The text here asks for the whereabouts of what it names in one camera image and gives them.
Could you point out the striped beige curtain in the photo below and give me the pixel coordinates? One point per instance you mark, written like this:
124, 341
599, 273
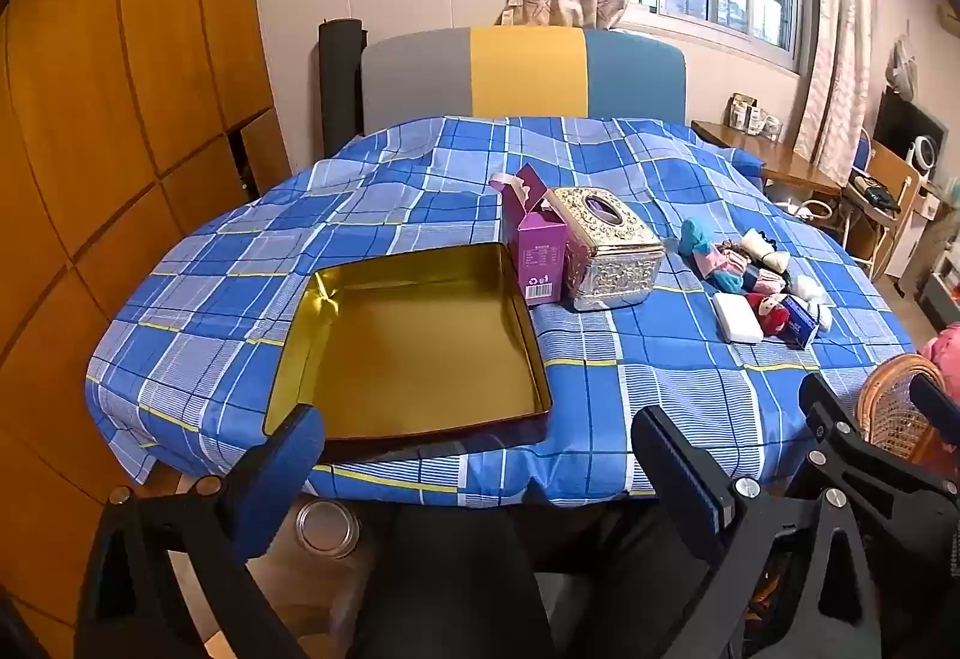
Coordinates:
836, 44

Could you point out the white fluffy pompom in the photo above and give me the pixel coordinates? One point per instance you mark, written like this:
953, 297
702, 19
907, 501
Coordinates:
806, 286

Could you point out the brown scrunchie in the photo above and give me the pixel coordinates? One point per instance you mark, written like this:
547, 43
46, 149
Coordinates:
731, 252

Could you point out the white rectangular sponge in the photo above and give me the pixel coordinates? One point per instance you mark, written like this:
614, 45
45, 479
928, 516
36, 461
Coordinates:
735, 318

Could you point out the small packets on desk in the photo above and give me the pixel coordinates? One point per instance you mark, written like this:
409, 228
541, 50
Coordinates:
754, 115

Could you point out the blue tissue pack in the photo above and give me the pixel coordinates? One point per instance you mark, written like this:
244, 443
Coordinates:
799, 329

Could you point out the gold metal tin tray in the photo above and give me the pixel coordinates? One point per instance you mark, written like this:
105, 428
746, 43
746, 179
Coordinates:
412, 352

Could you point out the purple cardboard box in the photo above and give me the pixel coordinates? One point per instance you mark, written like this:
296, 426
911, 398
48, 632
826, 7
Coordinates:
536, 254

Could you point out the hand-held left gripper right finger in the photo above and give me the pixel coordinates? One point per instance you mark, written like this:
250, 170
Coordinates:
675, 471

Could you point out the pink ruffled cushion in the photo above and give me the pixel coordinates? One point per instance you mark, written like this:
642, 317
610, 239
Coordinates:
943, 344

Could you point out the blue plaid bedsheet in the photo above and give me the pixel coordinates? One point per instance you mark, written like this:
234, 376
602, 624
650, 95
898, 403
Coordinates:
420, 179

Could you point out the glass jar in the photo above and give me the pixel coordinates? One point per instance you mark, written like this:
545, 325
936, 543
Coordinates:
326, 528

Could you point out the ornate gold tissue box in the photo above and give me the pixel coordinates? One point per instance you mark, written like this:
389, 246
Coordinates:
611, 247

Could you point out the wooden chair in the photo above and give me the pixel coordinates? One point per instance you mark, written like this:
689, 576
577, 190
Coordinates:
889, 209

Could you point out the grey yellow blue sofa back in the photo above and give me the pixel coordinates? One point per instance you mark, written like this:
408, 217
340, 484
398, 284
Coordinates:
525, 74

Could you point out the wicker basket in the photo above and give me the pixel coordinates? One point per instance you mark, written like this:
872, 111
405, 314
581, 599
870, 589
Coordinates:
892, 404

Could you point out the black monitor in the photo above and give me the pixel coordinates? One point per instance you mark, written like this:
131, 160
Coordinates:
900, 123

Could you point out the black rolled mat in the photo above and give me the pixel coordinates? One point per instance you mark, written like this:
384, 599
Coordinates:
341, 82

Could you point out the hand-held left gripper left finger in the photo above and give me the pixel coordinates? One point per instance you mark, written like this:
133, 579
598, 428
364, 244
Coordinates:
277, 479

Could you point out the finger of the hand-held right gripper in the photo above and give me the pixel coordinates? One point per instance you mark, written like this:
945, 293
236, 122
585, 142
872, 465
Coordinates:
832, 415
937, 408

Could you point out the wooden wardrobe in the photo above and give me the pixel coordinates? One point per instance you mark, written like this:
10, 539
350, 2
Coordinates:
112, 142

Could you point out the wooden desk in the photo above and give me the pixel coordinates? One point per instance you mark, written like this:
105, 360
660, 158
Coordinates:
780, 160

